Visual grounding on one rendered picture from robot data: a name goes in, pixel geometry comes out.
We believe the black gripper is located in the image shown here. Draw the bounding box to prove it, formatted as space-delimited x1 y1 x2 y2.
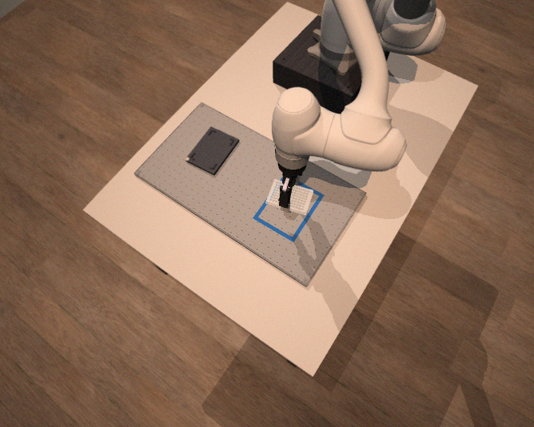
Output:
278 163 306 213

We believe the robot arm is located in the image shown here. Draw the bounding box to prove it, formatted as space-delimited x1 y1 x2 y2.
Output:
272 0 446 172

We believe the blue rectangular tape outline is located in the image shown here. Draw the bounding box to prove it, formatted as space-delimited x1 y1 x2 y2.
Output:
253 182 324 242

